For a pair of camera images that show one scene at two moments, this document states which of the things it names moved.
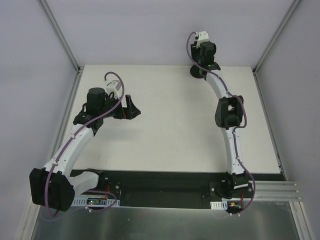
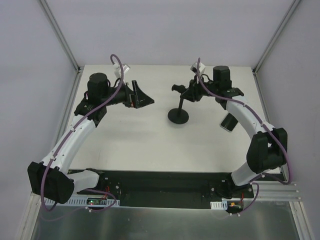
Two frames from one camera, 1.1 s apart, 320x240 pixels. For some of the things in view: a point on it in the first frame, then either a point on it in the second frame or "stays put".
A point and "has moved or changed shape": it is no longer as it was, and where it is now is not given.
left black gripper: [127, 107] → [134, 93]
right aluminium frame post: [261, 60] stays put
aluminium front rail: [275, 191] stays put
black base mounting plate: [173, 189] stays put
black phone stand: [198, 72] has moved or changed shape
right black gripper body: [194, 50] → [189, 90]
